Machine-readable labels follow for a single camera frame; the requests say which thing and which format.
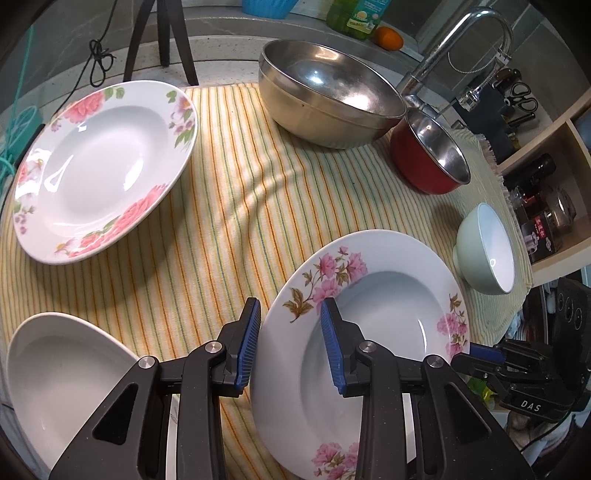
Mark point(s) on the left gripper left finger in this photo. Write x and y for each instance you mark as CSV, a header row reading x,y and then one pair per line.
x,y
184,396

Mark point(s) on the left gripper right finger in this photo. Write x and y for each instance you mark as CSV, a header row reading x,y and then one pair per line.
x,y
419,419

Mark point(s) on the white plate grey leaf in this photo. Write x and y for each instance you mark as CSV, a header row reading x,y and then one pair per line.
x,y
78,395

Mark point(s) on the pale green ceramic bowl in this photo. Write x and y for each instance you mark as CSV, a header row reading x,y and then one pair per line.
x,y
483,254

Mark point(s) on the pink blossom deep plate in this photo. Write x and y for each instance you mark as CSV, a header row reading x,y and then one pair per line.
x,y
400,293

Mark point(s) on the red steel bowl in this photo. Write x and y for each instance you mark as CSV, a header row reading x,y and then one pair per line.
x,y
427,156

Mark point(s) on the red rose deep plate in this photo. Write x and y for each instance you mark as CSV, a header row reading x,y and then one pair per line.
x,y
100,167

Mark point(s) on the large steel bowl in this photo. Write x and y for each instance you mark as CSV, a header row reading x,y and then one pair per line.
x,y
326,97

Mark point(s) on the wooden shelf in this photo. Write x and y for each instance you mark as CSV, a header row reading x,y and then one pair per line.
x,y
564,198

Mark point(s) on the yellow striped cloth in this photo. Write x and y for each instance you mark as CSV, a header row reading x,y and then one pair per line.
x,y
252,205

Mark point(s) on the dark knife block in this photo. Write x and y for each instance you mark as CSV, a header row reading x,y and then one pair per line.
x,y
496,120

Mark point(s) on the black scissors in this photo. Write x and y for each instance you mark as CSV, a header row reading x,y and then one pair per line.
x,y
522,103

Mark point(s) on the chrome faucet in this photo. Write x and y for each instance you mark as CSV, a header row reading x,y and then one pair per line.
x,y
413,82

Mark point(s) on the orange fruit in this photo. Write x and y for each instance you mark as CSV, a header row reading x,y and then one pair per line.
x,y
388,38

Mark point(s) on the green dish soap bottle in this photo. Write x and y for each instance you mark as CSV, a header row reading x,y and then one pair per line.
x,y
356,18

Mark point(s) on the black tripod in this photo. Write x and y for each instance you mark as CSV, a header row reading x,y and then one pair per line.
x,y
170,21

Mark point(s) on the blue plastic cup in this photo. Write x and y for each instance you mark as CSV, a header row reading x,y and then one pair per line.
x,y
272,9

